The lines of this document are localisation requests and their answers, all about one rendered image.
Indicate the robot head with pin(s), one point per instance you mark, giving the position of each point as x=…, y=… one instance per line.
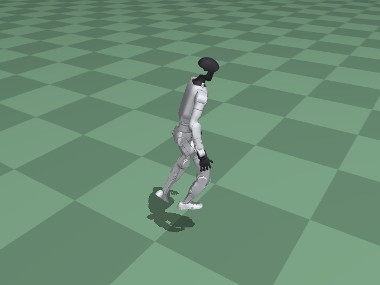
x=208, y=64

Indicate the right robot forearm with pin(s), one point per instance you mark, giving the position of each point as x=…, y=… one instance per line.
x=196, y=137

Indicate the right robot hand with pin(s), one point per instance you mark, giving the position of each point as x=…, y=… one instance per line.
x=204, y=162

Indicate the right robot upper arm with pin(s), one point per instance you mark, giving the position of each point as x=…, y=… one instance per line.
x=200, y=100

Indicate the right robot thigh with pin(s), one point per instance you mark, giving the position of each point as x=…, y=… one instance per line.
x=188, y=148

